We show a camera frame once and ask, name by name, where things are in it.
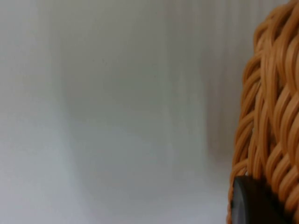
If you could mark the pale brown wicker basket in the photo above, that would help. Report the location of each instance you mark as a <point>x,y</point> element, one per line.
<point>273,98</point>

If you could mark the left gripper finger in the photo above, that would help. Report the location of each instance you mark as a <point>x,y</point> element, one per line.
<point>252,205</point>

